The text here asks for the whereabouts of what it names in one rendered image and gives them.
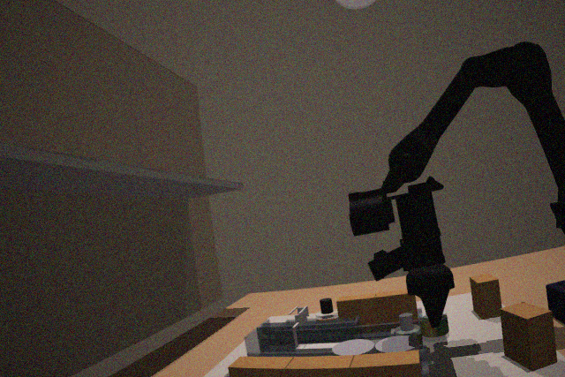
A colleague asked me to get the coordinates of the orange rectangular block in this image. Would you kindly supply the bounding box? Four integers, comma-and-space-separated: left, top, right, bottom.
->
350, 350, 422, 377
229, 356, 294, 377
285, 355, 354, 377

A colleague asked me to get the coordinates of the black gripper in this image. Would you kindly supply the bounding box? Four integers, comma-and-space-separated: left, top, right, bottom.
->
401, 222, 455, 328

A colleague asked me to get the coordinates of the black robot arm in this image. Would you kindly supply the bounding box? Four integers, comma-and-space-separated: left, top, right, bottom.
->
348, 41, 565, 282

